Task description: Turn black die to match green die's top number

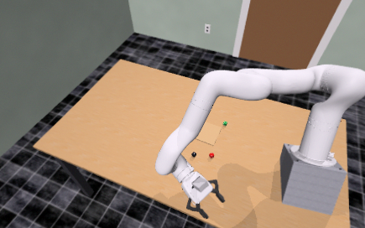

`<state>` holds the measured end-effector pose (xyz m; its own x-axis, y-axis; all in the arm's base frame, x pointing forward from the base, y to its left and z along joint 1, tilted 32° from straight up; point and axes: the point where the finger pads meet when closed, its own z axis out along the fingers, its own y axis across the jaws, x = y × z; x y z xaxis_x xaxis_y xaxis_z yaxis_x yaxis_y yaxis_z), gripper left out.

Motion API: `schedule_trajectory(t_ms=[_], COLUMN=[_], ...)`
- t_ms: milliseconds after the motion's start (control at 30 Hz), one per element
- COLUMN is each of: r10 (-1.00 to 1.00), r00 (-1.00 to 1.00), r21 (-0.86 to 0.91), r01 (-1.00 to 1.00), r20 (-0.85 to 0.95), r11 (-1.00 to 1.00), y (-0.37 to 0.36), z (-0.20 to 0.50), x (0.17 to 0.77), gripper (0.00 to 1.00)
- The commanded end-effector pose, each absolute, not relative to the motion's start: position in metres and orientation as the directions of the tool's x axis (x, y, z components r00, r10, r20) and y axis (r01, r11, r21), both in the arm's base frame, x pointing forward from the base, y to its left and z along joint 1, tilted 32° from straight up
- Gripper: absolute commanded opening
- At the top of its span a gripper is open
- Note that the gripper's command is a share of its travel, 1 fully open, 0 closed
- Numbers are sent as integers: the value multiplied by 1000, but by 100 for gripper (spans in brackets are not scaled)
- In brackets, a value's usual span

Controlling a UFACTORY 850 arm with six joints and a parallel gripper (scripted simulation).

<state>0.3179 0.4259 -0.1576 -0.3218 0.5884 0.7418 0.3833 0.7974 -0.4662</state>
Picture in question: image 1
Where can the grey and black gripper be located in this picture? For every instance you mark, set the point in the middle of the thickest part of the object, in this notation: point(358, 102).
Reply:
point(196, 196)

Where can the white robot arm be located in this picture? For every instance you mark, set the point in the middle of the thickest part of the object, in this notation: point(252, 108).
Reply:
point(345, 84)

